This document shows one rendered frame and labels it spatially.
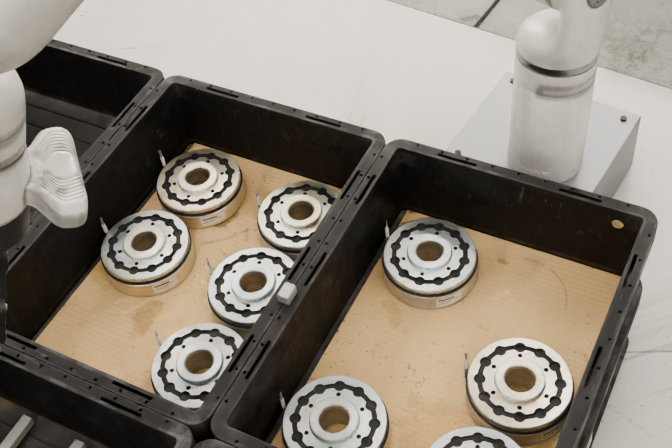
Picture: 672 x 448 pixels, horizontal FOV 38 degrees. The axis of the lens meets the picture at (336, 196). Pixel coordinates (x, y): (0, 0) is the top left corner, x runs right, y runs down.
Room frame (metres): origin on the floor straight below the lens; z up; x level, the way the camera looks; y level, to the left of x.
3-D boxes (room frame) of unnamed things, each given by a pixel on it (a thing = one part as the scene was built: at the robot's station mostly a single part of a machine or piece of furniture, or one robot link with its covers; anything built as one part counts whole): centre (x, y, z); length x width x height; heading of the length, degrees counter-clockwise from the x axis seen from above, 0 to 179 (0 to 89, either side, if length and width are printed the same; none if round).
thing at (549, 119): (0.83, -0.27, 0.88); 0.09 x 0.09 x 0.17; 54
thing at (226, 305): (0.65, 0.10, 0.86); 0.10 x 0.10 x 0.01
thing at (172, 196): (0.82, 0.16, 0.86); 0.10 x 0.10 x 0.01
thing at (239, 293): (0.65, 0.10, 0.86); 0.05 x 0.05 x 0.01
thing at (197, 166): (0.82, 0.16, 0.86); 0.05 x 0.05 x 0.01
